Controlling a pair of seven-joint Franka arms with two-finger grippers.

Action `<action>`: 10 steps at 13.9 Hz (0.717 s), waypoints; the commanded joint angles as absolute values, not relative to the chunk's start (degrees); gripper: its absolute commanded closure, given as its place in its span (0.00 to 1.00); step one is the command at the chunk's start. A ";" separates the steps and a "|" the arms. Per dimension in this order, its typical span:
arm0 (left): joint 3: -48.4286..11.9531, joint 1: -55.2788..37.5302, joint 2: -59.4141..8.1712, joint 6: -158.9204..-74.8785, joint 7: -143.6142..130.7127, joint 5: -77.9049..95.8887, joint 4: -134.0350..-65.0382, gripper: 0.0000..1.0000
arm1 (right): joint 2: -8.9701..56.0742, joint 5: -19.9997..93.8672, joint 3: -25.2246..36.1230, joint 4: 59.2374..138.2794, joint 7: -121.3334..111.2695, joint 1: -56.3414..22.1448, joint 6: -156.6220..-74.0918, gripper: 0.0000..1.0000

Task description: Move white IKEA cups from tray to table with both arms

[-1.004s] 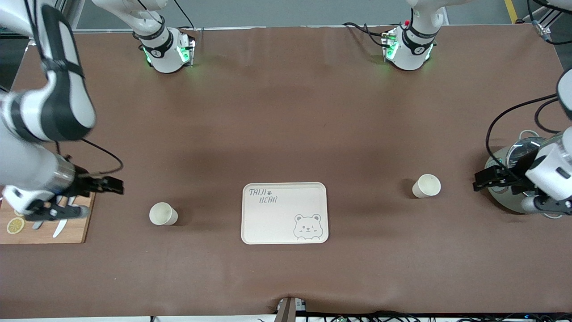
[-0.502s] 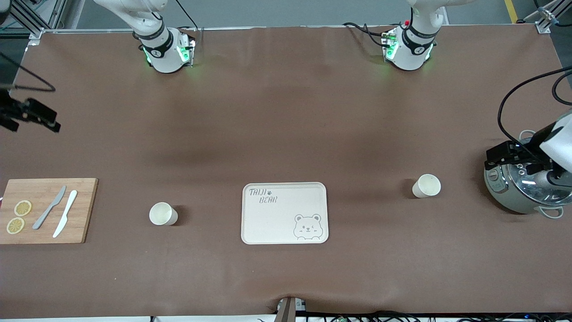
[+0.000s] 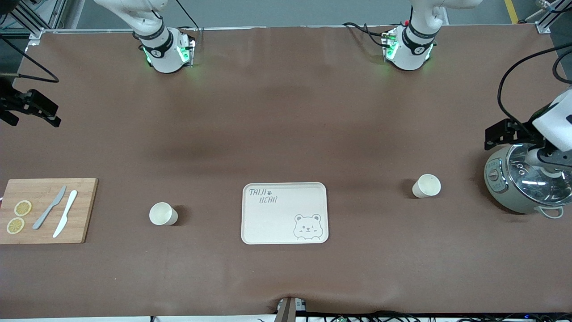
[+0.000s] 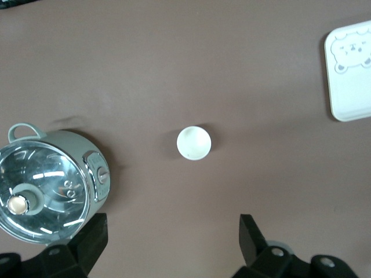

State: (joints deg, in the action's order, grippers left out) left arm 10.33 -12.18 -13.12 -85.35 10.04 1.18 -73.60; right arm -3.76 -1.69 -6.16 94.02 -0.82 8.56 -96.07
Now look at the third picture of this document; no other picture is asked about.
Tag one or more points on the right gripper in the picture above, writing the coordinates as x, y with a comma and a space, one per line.
10, 101

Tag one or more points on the bamboo cutting board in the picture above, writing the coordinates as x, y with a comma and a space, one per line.
85, 223

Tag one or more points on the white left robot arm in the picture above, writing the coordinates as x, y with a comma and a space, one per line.
411, 49

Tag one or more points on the cream bear print tray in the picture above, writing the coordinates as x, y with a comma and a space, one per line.
277, 223

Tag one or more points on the yellow lemon slice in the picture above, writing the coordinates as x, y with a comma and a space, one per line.
15, 226
23, 208

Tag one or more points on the glass pot lid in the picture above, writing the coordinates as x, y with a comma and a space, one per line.
532, 183

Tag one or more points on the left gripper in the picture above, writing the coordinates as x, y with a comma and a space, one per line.
526, 129

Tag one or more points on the aluminium frame profile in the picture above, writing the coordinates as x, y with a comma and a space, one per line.
543, 27
35, 33

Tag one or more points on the brown table cover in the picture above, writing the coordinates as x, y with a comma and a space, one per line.
286, 112

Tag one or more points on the metal table edge clamp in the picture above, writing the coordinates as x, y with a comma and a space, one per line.
288, 311

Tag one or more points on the white plastic knife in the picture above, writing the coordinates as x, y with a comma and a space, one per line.
65, 214

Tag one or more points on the white IKEA cup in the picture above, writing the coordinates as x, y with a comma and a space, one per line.
161, 213
426, 185

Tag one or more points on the grey plastic knife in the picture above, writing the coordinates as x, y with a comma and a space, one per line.
47, 210

